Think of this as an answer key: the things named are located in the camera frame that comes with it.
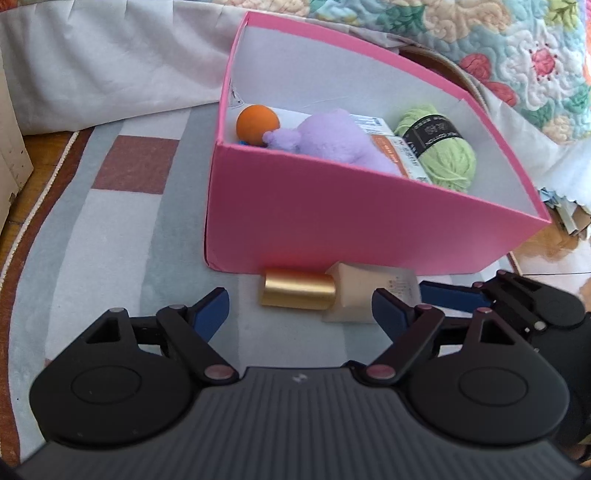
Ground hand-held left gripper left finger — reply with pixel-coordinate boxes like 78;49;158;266
84;287;239;382

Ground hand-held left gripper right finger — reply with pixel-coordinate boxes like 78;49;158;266
362;287;520;382

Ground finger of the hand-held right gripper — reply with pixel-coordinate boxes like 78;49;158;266
419;271;585;334

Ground foundation bottle with gold cap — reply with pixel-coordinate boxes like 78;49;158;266
259;262;423;324

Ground pink cardboard box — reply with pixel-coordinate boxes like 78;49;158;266
204;11;552;276

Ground green yarn ball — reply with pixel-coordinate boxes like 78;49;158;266
394;104;477;190

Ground orange and white card box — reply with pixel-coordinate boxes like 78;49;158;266
372;134;430;183

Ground purple plush bear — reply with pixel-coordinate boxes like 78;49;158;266
263;108;400;177

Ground white tissue packet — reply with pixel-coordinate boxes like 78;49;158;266
348;113;393;137

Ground orange makeup sponge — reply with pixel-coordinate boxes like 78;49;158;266
236;105;281;147

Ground checkered rug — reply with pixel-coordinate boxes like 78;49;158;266
0;44;490;467

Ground pile of papers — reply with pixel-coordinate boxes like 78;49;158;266
538;185;591;238

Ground floral quilt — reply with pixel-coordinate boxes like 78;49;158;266
0;0;591;146

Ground cream cabinet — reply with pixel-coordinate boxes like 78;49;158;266
0;44;34;227

